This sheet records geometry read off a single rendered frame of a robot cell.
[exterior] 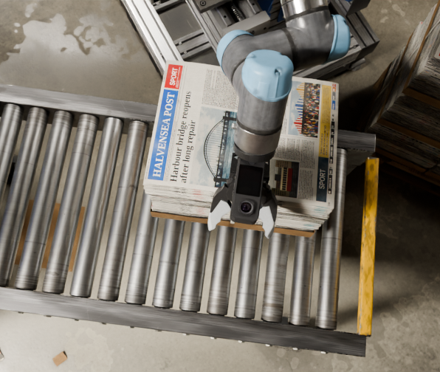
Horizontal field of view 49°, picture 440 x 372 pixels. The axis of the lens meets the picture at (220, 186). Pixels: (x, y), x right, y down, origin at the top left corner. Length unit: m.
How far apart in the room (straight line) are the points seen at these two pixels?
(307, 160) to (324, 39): 0.25
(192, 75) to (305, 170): 0.31
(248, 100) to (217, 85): 0.30
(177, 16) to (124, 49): 0.32
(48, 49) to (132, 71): 0.39
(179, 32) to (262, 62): 1.36
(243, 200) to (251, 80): 0.19
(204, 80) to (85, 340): 1.26
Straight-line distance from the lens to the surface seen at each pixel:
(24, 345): 2.07
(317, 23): 0.85
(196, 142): 0.96
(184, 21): 2.10
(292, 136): 0.99
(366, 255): 1.21
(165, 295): 1.16
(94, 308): 1.18
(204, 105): 1.00
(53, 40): 2.38
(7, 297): 1.24
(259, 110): 0.74
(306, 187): 0.95
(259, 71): 0.71
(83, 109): 1.30
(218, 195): 0.86
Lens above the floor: 1.96
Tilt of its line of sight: 75 degrees down
